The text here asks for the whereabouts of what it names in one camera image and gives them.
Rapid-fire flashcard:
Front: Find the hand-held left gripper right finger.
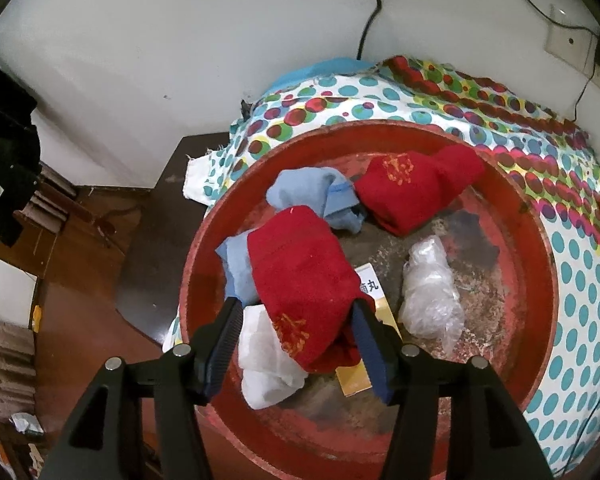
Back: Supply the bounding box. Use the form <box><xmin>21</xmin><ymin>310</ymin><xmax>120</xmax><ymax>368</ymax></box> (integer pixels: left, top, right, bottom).
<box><xmin>350</xmin><ymin>296</ymin><xmax>556</xmax><ymax>480</ymax></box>

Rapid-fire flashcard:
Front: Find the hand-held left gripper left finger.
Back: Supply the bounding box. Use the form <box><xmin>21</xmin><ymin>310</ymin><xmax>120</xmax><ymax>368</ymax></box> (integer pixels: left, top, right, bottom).
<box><xmin>40</xmin><ymin>296</ymin><xmax>244</xmax><ymax>480</ymax></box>

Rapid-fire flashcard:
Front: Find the yellow cardboard box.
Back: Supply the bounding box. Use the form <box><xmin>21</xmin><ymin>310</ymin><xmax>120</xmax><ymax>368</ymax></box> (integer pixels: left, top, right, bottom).
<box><xmin>336</xmin><ymin>262</ymin><xmax>403</xmax><ymax>398</ymax></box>

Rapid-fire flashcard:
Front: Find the white cloth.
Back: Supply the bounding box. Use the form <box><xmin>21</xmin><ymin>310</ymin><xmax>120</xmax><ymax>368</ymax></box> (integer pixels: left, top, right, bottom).
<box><xmin>237</xmin><ymin>304</ymin><xmax>308</xmax><ymax>410</ymax></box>

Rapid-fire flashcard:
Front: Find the clear plastic bag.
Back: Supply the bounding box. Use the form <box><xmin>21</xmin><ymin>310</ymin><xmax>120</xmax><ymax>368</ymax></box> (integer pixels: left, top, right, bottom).
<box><xmin>397</xmin><ymin>234</ymin><xmax>466</xmax><ymax>356</ymax></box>

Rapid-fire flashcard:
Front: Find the red cloth with gold print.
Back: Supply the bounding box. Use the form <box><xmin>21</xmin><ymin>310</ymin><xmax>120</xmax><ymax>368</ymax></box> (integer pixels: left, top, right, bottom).
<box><xmin>246</xmin><ymin>205</ymin><xmax>378</xmax><ymax>375</ymax></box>
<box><xmin>354</xmin><ymin>144</ymin><xmax>487</xmax><ymax>237</ymax></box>

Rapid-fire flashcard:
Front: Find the red round basin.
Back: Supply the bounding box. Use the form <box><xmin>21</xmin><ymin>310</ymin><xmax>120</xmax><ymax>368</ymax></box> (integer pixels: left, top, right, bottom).
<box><xmin>177</xmin><ymin>119</ymin><xmax>560</xmax><ymax>480</ymax></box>

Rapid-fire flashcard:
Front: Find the light blue cloth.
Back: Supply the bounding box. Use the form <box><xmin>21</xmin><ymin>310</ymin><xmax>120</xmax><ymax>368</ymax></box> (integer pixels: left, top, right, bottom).
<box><xmin>266</xmin><ymin>166</ymin><xmax>367</xmax><ymax>235</ymax></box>
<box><xmin>215</xmin><ymin>232</ymin><xmax>261</xmax><ymax>306</ymax></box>

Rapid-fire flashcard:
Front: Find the colourful polka dot cloth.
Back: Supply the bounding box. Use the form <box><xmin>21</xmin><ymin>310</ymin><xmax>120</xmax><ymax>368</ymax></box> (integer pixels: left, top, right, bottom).
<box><xmin>162</xmin><ymin>55</ymin><xmax>600</xmax><ymax>478</ymax></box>

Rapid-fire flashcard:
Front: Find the black fabric item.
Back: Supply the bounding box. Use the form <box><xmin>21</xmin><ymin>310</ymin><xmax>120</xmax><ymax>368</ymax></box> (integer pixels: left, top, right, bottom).
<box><xmin>0</xmin><ymin>52</ymin><xmax>41</xmax><ymax>248</ymax></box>

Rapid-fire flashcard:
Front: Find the light blue sheet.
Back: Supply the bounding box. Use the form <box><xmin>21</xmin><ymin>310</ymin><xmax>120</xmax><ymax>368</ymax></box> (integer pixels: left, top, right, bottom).
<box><xmin>270</xmin><ymin>57</ymin><xmax>376</xmax><ymax>92</ymax></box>

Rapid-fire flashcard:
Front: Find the thin grey cable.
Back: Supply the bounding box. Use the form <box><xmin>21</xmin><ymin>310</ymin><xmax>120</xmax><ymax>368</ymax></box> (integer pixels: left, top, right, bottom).
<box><xmin>572</xmin><ymin>67</ymin><xmax>595</xmax><ymax>121</ymax></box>

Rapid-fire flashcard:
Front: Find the dark grey cable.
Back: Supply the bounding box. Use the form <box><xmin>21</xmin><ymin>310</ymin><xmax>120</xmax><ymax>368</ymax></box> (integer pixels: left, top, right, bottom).
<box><xmin>356</xmin><ymin>0</ymin><xmax>383</xmax><ymax>61</ymax></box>

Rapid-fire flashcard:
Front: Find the white wall plate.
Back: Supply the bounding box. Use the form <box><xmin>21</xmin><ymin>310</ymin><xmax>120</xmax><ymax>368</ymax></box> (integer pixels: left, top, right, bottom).
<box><xmin>545</xmin><ymin>4</ymin><xmax>600</xmax><ymax>68</ymax></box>

